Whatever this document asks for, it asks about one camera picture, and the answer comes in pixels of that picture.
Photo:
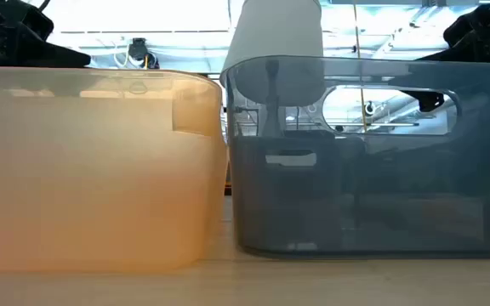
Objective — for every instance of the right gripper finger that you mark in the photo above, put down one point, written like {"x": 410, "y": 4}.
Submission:
{"x": 483, "y": 60}

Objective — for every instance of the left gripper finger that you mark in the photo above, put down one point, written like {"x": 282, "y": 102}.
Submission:
{"x": 36, "y": 57}

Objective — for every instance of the large orange translucent bin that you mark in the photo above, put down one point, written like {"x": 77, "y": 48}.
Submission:
{"x": 79, "y": 170}

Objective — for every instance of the small orange translucent bin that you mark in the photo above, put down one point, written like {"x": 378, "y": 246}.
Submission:
{"x": 196, "y": 106}

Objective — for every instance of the grey translucent bin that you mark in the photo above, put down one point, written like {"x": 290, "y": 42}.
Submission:
{"x": 355, "y": 204}

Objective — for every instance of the white shade table lamp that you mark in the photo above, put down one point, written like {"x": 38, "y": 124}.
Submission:
{"x": 277, "y": 30}

